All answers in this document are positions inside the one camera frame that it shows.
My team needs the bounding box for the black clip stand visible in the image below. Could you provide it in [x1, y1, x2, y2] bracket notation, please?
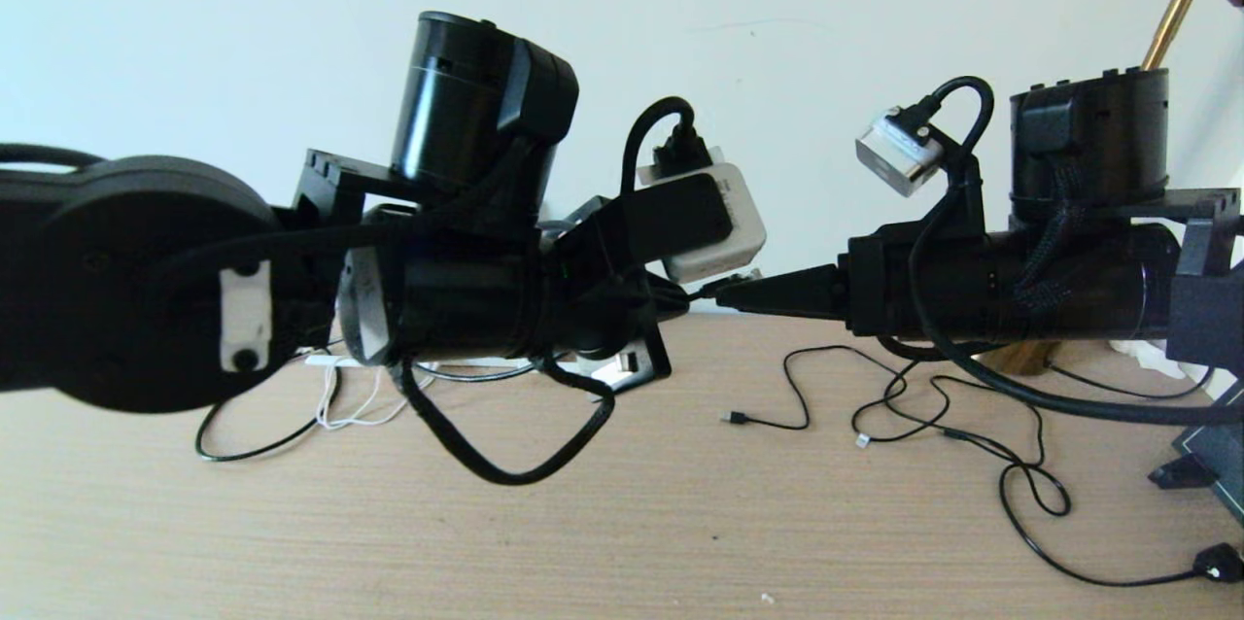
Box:
[1147, 453, 1216, 490]

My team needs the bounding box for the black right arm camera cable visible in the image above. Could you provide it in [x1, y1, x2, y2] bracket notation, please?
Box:
[875, 76, 1244, 427]

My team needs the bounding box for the black lamp power cord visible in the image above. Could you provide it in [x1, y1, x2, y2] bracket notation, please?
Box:
[875, 338, 1244, 587]

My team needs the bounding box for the thin white adapter cable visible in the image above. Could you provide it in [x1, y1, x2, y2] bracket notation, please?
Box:
[316, 362, 414, 429]

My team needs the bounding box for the white router with antennas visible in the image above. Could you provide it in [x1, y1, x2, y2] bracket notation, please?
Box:
[306, 348, 642, 383]

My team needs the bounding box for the crumpled white tissue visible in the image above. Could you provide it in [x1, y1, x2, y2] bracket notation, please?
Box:
[1108, 338, 1182, 380]

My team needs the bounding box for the black cable with white connector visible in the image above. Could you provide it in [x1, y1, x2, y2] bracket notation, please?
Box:
[852, 377, 1049, 465]

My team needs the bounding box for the black network cable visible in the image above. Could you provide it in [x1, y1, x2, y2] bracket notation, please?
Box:
[194, 280, 725, 463]

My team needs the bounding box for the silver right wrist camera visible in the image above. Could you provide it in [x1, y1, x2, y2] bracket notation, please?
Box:
[855, 107, 946, 198]

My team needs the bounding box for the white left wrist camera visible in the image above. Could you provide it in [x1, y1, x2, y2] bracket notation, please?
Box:
[634, 146, 767, 285]

